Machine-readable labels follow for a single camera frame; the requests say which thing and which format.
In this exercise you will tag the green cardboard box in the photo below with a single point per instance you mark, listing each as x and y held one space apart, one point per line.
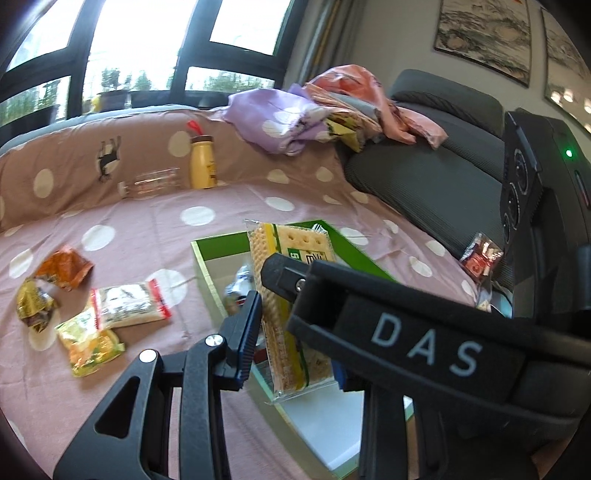
323 424

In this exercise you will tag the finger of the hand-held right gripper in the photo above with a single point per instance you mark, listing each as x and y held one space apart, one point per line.
279 272

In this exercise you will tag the potted plant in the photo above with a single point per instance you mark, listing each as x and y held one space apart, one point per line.
113 99

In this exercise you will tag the framed landscape painting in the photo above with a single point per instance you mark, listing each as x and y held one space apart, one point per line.
568 60
485 37

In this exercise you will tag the yellow bottle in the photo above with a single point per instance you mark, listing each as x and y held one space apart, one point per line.
202 161

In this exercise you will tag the clear cracker packet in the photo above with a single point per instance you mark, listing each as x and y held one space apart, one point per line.
286 360

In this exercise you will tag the yellow green snack packet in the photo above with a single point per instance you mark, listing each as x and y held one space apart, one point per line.
87 348

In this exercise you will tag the gold snack packet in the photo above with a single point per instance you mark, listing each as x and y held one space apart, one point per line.
34 302

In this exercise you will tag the beige curtain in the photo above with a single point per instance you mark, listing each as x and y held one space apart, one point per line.
323 41

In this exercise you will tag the pink cloth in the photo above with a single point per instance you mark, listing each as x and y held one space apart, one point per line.
369 92

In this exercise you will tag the black framed window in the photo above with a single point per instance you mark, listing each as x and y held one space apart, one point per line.
138 41

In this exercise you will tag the orange snack packet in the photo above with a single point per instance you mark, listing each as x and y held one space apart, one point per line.
64 270

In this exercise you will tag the dark grey cushion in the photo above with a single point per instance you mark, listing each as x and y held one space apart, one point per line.
429 184

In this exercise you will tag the white red-edged snack packet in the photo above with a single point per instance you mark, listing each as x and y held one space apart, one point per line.
129 304

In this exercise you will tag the pink polka dot bed sheet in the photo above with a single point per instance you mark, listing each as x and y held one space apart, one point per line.
138 230

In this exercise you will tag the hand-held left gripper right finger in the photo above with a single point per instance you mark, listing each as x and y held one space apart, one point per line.
340 378

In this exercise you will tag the red snack packet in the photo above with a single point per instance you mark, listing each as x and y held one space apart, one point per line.
480 258

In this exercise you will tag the purple dotted cloth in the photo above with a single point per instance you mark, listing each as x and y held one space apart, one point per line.
272 115

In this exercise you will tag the clear plastic bottle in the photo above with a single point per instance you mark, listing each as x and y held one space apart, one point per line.
150 182

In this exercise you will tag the silver snack packet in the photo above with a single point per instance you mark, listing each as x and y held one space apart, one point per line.
238 288

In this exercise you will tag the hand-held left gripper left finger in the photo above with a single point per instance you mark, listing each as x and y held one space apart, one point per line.
244 332

